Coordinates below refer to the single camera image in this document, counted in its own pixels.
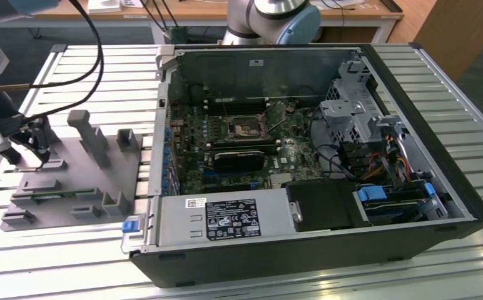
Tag CPU socket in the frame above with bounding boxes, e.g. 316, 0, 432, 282
223, 114, 267, 139

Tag green motherboard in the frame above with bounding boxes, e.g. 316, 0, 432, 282
163, 98, 324, 196

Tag silver power supply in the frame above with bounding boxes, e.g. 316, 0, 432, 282
151, 191, 301, 253

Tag blue disk carrier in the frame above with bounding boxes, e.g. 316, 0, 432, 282
356, 182, 437, 206

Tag wooden desk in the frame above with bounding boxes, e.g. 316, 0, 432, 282
0, 0, 405, 44

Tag black disk drive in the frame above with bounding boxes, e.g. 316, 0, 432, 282
364, 201, 424, 225

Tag black PC case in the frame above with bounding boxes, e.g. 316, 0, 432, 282
127, 42, 483, 288

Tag plain white box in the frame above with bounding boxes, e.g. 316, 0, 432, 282
86, 0, 124, 14

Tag silver chipset heatsink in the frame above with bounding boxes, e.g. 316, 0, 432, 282
269, 174, 293, 189

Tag black graphics card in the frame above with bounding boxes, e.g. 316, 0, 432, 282
205, 149, 266, 173

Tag grey parts rack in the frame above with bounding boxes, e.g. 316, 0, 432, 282
0, 109, 144, 233

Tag black plastic shroud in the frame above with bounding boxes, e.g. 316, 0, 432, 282
283, 179, 370, 234

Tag silver disk bay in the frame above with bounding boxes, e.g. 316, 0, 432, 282
352, 179, 451, 228

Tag thin metal locking lever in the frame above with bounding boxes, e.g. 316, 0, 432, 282
266, 117, 287, 131

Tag wooden cabinet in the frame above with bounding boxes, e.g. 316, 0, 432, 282
385, 0, 483, 83

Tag silver drive cage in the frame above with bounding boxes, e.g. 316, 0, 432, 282
317, 60, 412, 148

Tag grey case bracket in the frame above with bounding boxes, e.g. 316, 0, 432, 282
155, 45, 181, 83

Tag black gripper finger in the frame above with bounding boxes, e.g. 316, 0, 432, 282
25, 118, 54, 167
0, 134, 32, 166

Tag green RAM stick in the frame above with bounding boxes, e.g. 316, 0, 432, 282
31, 191, 92, 199

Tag dark grey flat cable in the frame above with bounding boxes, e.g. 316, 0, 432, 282
381, 152, 408, 190

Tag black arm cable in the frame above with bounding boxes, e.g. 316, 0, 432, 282
21, 0, 106, 126

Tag yellow red power wires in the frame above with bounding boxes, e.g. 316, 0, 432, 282
360, 134, 416, 188

